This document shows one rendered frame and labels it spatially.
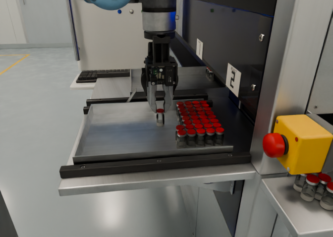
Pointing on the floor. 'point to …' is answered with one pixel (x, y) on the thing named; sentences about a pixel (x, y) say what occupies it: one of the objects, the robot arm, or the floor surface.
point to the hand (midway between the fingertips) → (159, 106)
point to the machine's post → (283, 91)
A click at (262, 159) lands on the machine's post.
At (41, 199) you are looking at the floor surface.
